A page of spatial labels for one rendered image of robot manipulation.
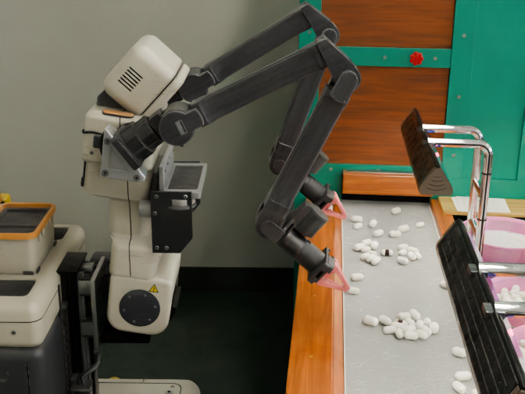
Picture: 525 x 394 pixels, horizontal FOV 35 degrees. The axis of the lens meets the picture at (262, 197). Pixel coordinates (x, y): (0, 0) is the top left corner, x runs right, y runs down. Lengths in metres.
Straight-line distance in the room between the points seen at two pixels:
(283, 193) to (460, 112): 1.06
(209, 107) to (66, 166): 2.03
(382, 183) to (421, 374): 1.05
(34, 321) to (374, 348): 0.80
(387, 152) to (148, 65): 1.12
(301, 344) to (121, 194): 0.58
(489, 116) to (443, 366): 1.15
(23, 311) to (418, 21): 1.51
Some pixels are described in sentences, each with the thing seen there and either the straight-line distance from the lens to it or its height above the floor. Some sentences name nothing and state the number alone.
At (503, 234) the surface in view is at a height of 0.74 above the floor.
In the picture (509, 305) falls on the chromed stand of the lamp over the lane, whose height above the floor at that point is 1.12.
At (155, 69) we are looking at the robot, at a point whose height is 1.33.
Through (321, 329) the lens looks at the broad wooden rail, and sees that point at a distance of 1.95.
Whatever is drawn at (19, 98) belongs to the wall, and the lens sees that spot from 3.75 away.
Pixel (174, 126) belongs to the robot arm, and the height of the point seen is 1.24.
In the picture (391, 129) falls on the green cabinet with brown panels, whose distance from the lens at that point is 2.80.
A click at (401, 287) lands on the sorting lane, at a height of 0.74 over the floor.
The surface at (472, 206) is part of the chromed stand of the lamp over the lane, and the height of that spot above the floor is 0.89.
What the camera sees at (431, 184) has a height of 1.07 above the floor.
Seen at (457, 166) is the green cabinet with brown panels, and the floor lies 0.88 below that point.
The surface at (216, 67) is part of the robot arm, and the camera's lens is 2.23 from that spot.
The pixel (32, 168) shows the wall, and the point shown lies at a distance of 3.82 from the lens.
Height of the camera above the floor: 1.68
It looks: 19 degrees down
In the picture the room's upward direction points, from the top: 1 degrees clockwise
